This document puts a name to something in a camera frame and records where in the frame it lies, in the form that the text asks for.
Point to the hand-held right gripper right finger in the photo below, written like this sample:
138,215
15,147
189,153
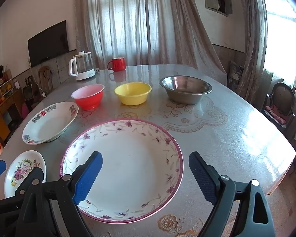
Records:
202,177

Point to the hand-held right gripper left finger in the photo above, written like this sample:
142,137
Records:
87,177

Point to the small pink-flowered plate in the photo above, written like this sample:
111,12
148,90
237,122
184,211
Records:
22,165

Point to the large purple-flowered plate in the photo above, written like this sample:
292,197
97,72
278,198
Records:
128,158

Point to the red and blue printed plate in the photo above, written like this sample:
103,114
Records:
49,126

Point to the red plastic bowl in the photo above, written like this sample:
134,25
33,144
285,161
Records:
88,101

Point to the stainless steel bowl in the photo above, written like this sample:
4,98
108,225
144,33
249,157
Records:
185,96

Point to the yellow plastic bowl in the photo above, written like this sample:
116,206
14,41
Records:
133,98

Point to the orange wooden cabinet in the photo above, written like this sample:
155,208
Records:
3,118

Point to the pink ball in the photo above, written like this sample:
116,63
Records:
25,111

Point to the small old television set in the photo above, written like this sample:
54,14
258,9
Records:
29,93

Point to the cluttered cabinet-top shelf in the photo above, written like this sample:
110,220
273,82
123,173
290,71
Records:
3,84

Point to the wooden folding chair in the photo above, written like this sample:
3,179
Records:
45,79

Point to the pink seat cushion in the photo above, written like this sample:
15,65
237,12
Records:
276,113

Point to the white glass electric kettle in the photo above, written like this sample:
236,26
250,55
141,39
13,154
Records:
85,72

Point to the pile of folded bags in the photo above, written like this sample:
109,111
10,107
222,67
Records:
235,74

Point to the dark round-backed chair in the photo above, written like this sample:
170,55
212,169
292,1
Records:
282,93

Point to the red mug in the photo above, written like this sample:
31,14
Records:
118,65

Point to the black flat television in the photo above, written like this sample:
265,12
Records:
48,44

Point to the beige sheer curtain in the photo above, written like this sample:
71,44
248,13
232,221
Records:
254,42
138,17

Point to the grey electrical panel box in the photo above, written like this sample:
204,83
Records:
213,0

